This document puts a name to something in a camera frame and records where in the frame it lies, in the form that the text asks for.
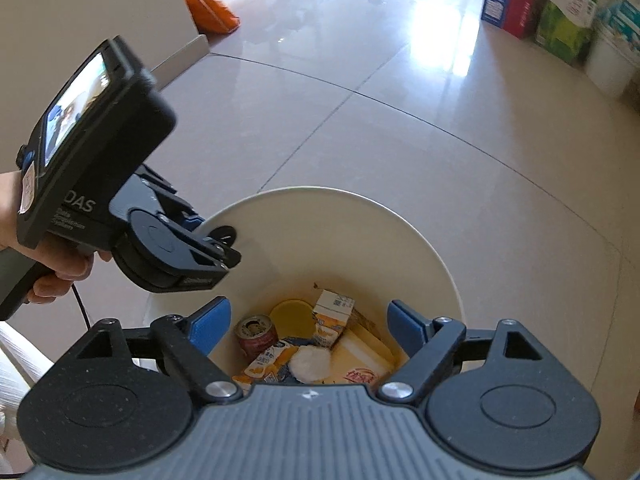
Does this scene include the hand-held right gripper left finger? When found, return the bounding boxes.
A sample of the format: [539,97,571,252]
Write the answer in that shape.
[70,296,244,403]

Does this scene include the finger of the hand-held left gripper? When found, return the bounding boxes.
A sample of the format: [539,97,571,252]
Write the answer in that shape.
[159,214,243,274]
[135,172,207,233]

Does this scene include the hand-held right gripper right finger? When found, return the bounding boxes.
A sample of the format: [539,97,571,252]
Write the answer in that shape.
[376,300,548,403]

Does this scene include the red drink can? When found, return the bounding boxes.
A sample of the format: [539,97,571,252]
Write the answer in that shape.
[236,314,279,359]

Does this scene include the yellow milk tea cup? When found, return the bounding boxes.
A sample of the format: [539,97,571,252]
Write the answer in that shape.
[327,310,397,388]

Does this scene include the blue yellow juice carton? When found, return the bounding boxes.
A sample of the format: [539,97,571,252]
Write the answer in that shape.
[232,340,301,386]

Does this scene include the blue orange juice carton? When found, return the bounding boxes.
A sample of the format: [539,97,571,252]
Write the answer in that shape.
[312,290,356,350]

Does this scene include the orange plastic lid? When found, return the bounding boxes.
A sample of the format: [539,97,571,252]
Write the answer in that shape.
[270,300,316,339]

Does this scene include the white tissue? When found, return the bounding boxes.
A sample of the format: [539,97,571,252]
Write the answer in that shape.
[290,345,332,386]

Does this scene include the white trash bin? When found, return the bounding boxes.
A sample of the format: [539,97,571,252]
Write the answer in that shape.
[141,186,468,397]

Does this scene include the person's left hand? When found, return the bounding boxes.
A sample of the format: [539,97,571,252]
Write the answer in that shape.
[27,237,114,306]

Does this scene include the orange bag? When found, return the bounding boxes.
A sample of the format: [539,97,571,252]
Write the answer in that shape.
[181,0,241,36]

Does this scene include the person's white clothing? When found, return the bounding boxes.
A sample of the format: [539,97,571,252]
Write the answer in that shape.
[0,321,57,466]

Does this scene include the white bucket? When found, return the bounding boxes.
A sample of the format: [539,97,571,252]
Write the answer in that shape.
[584,24,637,99]

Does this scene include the red box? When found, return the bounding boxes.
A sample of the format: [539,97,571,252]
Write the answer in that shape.
[501,0,549,39]

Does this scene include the green box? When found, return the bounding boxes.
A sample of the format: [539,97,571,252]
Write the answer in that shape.
[533,0,599,64]

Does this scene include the teal white packs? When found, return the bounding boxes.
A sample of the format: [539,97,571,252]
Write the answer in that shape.
[597,0,640,42]

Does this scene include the black cable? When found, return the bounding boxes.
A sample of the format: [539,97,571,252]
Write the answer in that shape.
[71,284,94,332]

